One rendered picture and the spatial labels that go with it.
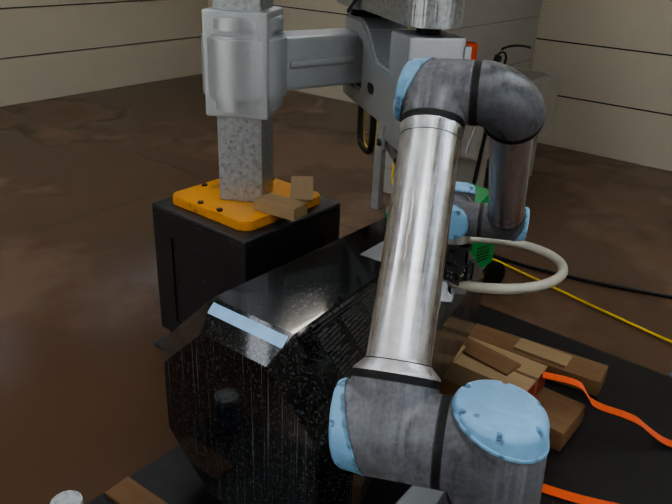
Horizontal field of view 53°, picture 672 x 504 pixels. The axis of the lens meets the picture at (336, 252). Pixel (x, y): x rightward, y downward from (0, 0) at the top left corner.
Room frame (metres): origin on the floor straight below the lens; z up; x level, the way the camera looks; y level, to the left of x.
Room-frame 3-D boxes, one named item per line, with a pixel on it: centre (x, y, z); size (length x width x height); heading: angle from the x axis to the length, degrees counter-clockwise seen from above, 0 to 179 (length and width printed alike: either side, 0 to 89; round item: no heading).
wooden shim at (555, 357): (2.67, -0.99, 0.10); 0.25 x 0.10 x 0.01; 55
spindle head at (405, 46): (2.63, -0.28, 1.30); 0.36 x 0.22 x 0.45; 16
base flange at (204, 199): (2.80, 0.40, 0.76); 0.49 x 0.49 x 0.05; 52
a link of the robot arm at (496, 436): (0.84, -0.26, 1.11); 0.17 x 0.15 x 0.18; 75
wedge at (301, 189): (2.83, 0.16, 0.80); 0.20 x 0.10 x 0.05; 2
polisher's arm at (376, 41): (2.93, -0.21, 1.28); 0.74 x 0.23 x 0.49; 16
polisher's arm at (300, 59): (2.92, 0.24, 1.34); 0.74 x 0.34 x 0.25; 126
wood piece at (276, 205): (2.60, 0.24, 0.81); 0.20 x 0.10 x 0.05; 60
